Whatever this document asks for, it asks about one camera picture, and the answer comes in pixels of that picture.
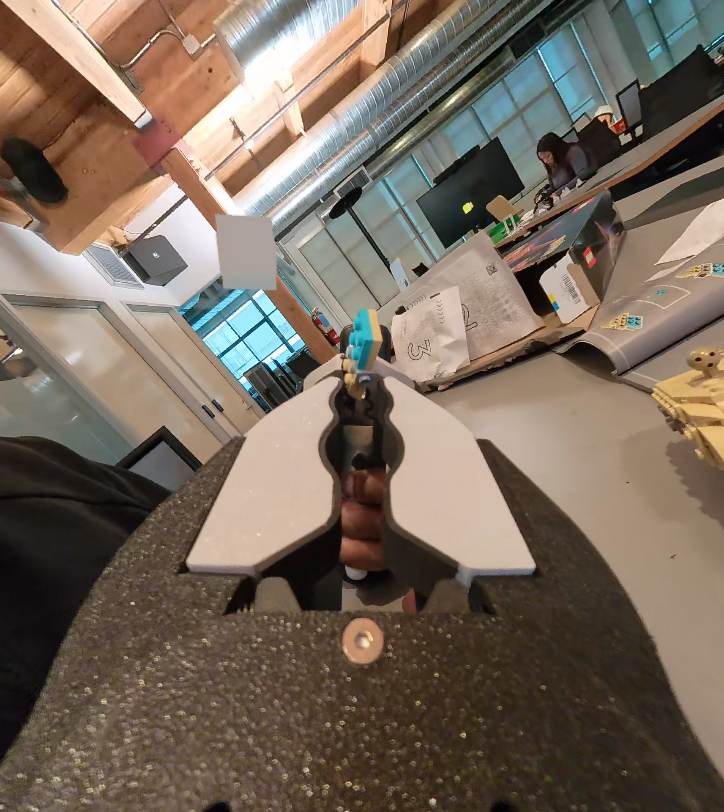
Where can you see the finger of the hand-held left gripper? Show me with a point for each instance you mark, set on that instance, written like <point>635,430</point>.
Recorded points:
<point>395,373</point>
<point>324,373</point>

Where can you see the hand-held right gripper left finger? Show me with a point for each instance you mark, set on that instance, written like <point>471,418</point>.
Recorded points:
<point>273,495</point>

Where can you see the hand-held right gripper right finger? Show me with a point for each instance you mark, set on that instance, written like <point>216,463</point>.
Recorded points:
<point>457,495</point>

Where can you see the tan pointed brick piece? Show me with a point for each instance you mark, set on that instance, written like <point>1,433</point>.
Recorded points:
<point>353,385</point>

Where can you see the teal square brick plate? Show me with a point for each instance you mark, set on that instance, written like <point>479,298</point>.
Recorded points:
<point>357,342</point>

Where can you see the grey desk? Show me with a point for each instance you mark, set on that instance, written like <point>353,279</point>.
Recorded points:
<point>590,476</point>

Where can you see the person's left hand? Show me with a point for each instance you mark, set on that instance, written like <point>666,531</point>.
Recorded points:
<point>363,520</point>

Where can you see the red fire extinguisher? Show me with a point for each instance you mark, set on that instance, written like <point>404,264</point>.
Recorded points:
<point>318,320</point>

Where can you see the black framed window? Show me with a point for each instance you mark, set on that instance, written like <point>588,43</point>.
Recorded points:
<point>241,336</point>

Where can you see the black monitor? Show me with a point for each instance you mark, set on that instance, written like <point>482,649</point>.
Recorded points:
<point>159,460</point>

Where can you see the black pole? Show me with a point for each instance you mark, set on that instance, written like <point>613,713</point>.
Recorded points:
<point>344,202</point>

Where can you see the black brick set box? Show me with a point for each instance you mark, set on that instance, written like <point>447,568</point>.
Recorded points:
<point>558,247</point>

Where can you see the glass partition doors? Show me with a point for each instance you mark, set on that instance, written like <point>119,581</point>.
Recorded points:
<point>83,355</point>

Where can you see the wooden support beam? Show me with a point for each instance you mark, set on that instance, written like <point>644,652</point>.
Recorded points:
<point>184,177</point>

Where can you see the tan brown brick ship model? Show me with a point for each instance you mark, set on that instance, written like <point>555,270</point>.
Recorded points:
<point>717,406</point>

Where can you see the long grey work table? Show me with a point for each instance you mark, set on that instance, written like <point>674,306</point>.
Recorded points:
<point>653,149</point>

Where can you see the black ceiling disc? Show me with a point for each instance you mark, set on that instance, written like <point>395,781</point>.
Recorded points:
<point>35,168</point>

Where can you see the large black wall screen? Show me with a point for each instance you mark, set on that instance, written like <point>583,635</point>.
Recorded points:
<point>469,190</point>

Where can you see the black wall speaker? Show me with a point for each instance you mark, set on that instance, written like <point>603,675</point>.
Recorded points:
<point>156,260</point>

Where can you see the white wall vent grille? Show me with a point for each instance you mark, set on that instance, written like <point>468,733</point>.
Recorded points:
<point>108,263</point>

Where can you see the large silver ventilation duct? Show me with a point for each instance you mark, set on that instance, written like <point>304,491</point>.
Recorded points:
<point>273,38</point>

